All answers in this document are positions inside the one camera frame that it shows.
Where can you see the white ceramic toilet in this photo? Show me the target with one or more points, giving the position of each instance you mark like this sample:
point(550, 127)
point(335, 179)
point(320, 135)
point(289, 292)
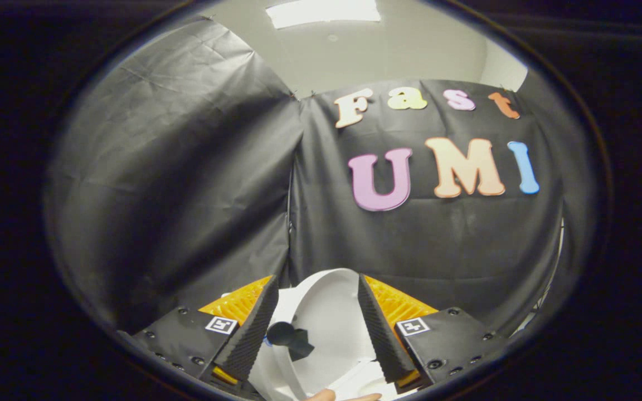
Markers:
point(286, 303)

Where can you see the small black knob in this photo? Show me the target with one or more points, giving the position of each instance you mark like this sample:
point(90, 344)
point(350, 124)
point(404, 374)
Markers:
point(286, 336)

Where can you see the ceiling light panel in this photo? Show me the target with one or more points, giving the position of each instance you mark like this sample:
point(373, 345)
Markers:
point(324, 12)

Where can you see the white toilet lid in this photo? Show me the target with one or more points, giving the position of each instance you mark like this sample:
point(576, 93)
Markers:
point(332, 317)

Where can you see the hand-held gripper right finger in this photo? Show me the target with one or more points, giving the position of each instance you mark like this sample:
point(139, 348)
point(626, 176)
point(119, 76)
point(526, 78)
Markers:
point(379, 328)

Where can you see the black backdrop cloth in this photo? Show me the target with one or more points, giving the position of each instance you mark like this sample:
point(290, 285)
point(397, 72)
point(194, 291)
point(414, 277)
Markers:
point(187, 195)

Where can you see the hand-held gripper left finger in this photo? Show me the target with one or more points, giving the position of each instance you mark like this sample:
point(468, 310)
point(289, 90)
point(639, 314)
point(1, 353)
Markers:
point(251, 334)

